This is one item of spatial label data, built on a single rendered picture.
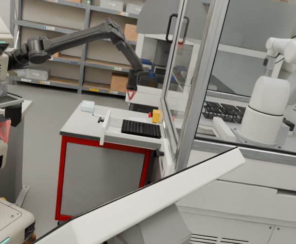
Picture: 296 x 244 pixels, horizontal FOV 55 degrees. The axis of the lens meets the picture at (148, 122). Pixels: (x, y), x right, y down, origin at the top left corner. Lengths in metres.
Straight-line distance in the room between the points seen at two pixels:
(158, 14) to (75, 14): 3.53
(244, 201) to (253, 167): 0.16
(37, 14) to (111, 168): 4.34
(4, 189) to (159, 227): 1.84
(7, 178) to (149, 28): 1.54
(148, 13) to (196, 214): 1.57
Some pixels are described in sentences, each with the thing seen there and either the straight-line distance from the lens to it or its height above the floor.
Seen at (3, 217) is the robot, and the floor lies 0.28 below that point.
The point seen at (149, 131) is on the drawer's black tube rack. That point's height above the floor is 0.90.
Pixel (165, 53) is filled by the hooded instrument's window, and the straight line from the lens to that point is 2.36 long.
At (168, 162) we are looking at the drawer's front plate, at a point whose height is 0.93.
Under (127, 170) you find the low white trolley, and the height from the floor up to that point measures 0.55.
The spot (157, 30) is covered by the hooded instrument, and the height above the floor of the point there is 1.41.
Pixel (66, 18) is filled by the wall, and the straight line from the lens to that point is 5.74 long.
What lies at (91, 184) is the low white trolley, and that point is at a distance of 1.96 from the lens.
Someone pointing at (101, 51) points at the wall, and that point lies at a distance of 5.73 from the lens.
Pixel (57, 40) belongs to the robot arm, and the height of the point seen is 1.31.
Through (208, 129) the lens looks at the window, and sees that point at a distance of 1.09.
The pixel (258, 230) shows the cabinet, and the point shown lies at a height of 0.72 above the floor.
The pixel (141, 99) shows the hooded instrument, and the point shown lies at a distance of 2.40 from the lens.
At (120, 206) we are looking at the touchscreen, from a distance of 0.47.
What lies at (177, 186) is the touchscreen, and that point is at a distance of 0.57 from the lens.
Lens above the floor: 1.47
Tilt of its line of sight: 19 degrees down
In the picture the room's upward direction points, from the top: 11 degrees clockwise
